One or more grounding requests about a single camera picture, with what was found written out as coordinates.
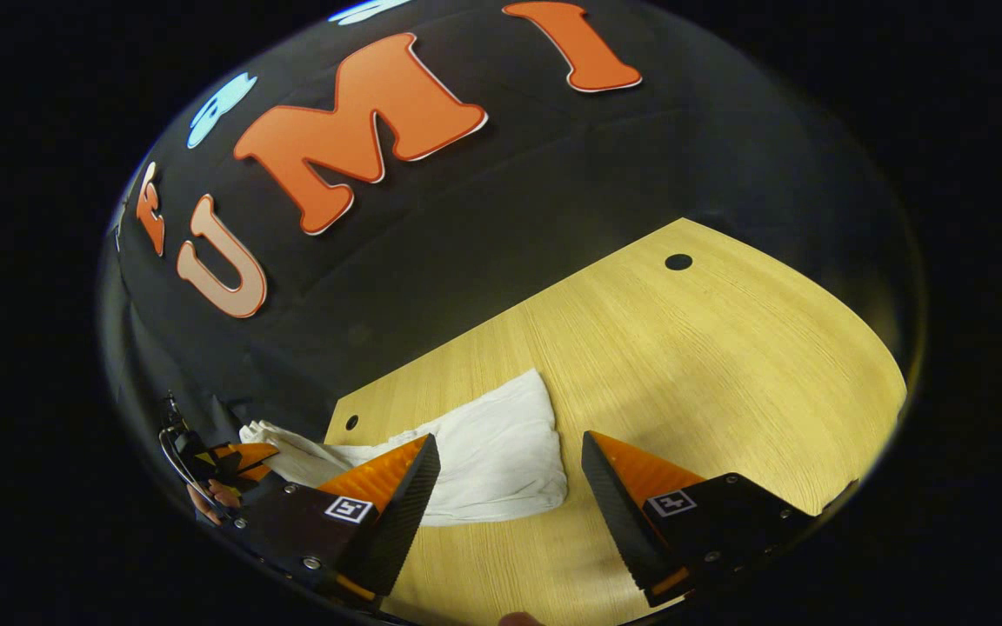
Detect white jeans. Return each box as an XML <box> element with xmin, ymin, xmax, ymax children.
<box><xmin>238</xmin><ymin>369</ymin><xmax>569</xmax><ymax>527</ymax></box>

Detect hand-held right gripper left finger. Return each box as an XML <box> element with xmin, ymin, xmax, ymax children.
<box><xmin>234</xmin><ymin>433</ymin><xmax>443</xmax><ymax>607</ymax></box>

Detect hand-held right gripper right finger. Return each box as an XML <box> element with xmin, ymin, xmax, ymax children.
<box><xmin>580</xmin><ymin>430</ymin><xmax>819</xmax><ymax>609</ymax></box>

